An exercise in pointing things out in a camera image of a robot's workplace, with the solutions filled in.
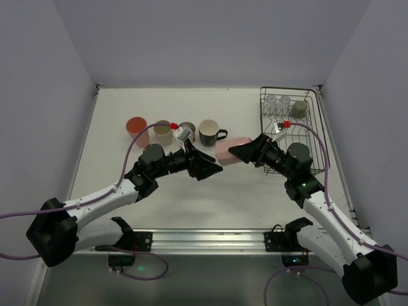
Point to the clear glass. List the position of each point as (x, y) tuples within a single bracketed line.
[(284, 103), (270, 103)]

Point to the metal cup with cream label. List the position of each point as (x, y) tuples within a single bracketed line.
[(189, 124)]

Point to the beige plastic cup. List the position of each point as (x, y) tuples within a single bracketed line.
[(163, 133)]

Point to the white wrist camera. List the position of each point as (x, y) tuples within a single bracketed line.
[(279, 131), (184, 133)]

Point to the pink ceramic mug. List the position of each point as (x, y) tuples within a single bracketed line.
[(223, 156)]

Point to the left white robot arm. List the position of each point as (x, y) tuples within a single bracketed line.
[(60, 229)]

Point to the tall pink plastic cup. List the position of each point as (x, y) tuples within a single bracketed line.
[(135, 127)]

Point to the grey-green ceramic cup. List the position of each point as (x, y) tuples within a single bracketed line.
[(299, 109)]

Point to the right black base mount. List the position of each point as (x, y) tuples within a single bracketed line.
[(284, 240)]

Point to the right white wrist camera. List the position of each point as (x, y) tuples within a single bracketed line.
[(279, 131)]

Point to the wire dish rack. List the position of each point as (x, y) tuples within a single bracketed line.
[(307, 130)]

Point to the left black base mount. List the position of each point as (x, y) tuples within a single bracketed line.
[(140, 242)]

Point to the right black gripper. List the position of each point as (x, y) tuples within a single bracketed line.
[(259, 150)]

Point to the right clear glass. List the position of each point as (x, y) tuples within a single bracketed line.
[(284, 103)]

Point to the left clear glass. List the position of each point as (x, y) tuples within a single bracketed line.
[(270, 103)]

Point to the aluminium mounting rail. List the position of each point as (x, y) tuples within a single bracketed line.
[(184, 241)]

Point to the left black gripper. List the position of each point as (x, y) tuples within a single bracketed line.
[(192, 161)]

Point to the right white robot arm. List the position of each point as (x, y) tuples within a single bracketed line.
[(366, 269)]

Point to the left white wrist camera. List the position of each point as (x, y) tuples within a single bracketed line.
[(184, 133)]

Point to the black mug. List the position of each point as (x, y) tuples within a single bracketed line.
[(210, 133)]

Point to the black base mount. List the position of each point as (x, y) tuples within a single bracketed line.
[(284, 240), (140, 242)]

